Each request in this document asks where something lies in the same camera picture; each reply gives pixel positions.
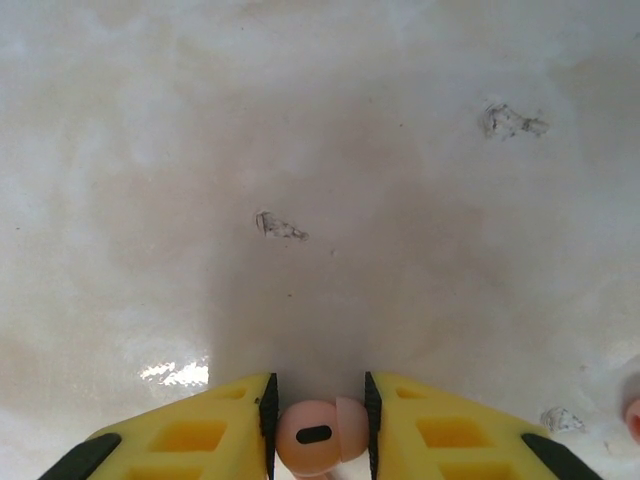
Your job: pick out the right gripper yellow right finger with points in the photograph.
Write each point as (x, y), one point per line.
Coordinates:
(450, 435)

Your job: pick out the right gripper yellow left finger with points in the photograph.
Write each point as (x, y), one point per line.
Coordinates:
(190, 435)

